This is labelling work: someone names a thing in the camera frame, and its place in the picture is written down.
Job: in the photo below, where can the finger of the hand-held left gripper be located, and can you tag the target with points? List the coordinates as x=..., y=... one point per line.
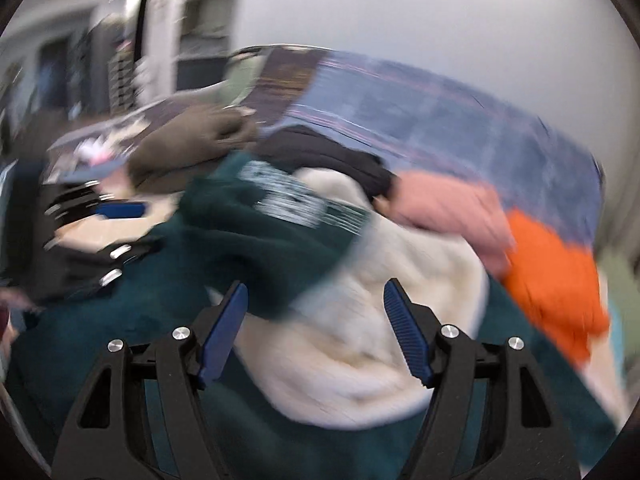
x=120, y=209
x=100, y=265

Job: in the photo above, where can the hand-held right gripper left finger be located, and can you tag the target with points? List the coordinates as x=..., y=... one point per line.
x=225, y=330

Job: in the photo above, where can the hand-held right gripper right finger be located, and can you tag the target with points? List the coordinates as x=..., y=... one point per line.
x=407, y=335

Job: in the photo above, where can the dark green hoodie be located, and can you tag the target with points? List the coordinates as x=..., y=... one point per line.
x=230, y=240

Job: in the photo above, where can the cream white garment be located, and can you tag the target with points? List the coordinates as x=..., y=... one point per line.
x=350, y=320

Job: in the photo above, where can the brown garment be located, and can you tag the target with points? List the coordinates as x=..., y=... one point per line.
x=185, y=145

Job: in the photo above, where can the pink garment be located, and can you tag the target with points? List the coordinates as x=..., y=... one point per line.
x=450, y=215

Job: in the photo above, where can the orange puffer jacket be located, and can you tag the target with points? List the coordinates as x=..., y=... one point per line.
x=550, y=280

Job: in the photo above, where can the green pillow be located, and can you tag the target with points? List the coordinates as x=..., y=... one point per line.
x=240, y=80

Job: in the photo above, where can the white cabinet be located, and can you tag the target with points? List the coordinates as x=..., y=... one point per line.
x=165, y=25

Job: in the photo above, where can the black garment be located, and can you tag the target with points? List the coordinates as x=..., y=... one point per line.
x=325, y=155

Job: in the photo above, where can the dark printed blanket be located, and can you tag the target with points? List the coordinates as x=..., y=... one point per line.
x=285, y=85

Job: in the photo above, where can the blue plaid bedsheet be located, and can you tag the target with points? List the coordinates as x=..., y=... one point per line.
x=450, y=125

